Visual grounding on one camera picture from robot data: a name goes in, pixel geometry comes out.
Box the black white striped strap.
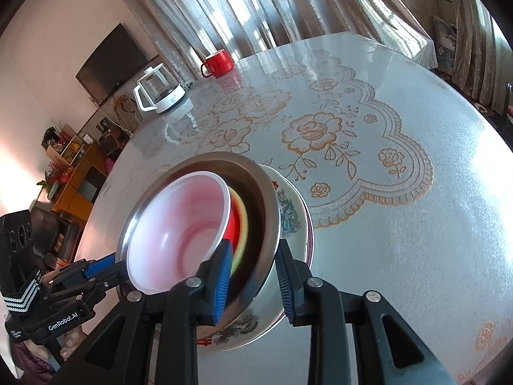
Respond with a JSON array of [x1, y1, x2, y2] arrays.
[[0, 275, 41, 315]]

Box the person's left forearm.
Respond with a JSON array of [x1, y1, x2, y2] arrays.
[[12, 339, 57, 380]]

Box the black wooden armchair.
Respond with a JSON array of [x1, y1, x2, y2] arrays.
[[30, 209, 81, 269]]

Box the orange wooden cabinet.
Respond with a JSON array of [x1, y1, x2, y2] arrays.
[[50, 142, 109, 217]]

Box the large purple floral rimmed plate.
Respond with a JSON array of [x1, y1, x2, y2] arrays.
[[297, 192, 316, 273]]

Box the red green table ornaments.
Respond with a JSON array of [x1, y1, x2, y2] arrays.
[[37, 160, 71, 193]]

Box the yellow plastic bowl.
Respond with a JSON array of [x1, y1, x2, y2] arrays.
[[228, 186, 250, 269]]

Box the white plate blue red flowers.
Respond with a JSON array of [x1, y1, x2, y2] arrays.
[[196, 164, 306, 349]]

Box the narrow grey curtain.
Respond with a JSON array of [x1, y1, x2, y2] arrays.
[[445, 0, 506, 109]]

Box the small wooden shelf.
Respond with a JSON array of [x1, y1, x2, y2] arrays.
[[42, 124, 87, 165]]

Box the red mug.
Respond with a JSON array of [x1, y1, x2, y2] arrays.
[[200, 49, 234, 79]]

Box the black television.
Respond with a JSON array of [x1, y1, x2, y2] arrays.
[[76, 23, 148, 104]]

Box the person's left hand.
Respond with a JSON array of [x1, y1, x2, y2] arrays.
[[60, 325, 87, 358]]

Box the red plastic bowl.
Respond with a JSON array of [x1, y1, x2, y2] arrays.
[[126, 171, 241, 295]]

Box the stainless steel bowl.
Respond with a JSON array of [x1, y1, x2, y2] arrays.
[[116, 153, 281, 329]]

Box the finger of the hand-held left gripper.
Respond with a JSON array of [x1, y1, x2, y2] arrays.
[[43, 271, 126, 303], [53, 253, 120, 287]]

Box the wide sheer grey curtain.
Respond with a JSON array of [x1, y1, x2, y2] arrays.
[[102, 0, 437, 85]]

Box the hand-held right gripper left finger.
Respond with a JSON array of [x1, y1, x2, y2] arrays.
[[52, 239, 235, 385]]

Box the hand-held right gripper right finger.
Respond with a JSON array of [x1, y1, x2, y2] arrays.
[[276, 239, 447, 385]]

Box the white glass kettle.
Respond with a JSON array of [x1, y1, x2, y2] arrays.
[[133, 63, 186, 114]]

